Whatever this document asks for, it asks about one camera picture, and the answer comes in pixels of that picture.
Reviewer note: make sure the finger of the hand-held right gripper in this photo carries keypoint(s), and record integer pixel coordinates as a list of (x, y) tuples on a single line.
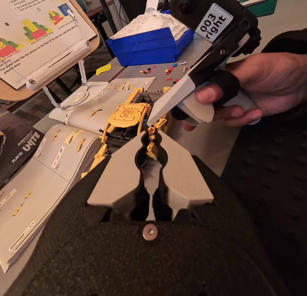
[(172, 97)]

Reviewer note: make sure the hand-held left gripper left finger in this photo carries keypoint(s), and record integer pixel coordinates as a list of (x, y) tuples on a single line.
[(115, 180)]

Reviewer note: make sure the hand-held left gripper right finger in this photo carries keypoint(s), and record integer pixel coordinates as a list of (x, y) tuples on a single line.
[(187, 180)]

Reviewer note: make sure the yellow axle connector brick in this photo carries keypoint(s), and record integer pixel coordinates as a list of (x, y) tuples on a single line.
[(151, 130)]

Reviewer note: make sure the yellow brick toy car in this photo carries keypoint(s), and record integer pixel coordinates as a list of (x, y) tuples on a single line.
[(124, 113)]

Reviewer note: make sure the instruction booklet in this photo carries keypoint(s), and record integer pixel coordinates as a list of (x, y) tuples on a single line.
[(36, 180)]

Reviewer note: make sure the grey desk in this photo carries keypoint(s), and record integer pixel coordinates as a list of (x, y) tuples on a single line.
[(203, 142)]

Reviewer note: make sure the brown desk divider strip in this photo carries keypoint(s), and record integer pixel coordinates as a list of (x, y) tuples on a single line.
[(117, 74)]

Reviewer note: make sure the person's right hand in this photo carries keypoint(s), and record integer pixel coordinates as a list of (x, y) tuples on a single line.
[(271, 85)]

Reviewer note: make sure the scattered small coloured pins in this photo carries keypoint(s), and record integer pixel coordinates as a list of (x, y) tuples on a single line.
[(169, 71)]

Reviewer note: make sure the blue storage bin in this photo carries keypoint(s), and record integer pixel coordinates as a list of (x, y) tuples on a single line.
[(144, 49)]

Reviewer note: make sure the crumpled white paper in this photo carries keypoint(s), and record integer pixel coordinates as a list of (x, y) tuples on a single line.
[(148, 22)]

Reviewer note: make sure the yellow sticky note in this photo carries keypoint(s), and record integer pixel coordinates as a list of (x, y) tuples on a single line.
[(103, 69)]

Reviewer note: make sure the green cutting mat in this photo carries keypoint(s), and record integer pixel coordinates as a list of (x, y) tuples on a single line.
[(268, 9)]

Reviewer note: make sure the black dimpled mat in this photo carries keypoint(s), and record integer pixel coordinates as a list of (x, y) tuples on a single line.
[(268, 180)]

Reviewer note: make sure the dark toy car box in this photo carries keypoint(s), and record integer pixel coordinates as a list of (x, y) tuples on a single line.
[(16, 144)]

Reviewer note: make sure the clipboard with printed sheet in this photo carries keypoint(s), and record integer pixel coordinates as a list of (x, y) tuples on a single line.
[(36, 37)]

